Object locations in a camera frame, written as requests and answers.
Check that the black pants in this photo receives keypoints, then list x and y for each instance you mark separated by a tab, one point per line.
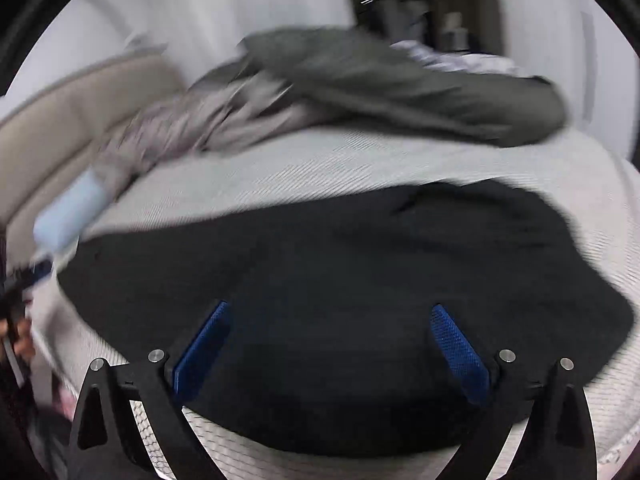
340	280

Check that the white patterned cloth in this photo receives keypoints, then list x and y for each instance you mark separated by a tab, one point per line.
450	60

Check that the taupe and olive duvet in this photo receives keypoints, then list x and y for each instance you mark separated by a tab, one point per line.
360	80

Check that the person's left hand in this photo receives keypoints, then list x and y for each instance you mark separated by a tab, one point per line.
19	335

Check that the beige padded headboard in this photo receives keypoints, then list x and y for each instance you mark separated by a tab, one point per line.
55	110

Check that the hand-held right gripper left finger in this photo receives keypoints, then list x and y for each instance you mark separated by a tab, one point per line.
202	350

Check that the white patterned mattress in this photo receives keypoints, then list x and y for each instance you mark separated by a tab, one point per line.
310	170

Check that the light blue pillow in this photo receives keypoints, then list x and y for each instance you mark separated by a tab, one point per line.
67	215

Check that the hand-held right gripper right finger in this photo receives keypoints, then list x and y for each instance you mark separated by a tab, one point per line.
457	355

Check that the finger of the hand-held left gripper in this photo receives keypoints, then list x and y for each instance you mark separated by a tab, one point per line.
42	271

